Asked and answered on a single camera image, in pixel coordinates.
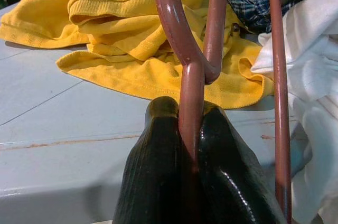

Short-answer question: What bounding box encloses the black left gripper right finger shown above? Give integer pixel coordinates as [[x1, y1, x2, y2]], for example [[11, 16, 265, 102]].
[[196, 103, 287, 224]]

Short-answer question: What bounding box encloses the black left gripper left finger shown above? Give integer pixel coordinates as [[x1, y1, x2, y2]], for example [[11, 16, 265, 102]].
[[113, 96, 196, 224]]

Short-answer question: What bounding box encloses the red clothes hanger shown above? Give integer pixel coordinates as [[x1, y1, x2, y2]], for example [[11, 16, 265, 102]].
[[152, 0, 293, 224]]

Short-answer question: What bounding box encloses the white shirt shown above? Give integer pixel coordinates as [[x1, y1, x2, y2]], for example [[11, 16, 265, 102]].
[[250, 0, 338, 224]]

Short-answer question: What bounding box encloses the yellow shirt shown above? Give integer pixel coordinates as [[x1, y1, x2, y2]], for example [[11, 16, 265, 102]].
[[0, 0, 275, 110]]

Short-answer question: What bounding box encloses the blue plaid shirt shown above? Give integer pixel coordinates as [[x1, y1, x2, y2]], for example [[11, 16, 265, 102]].
[[228, 0, 338, 33]]

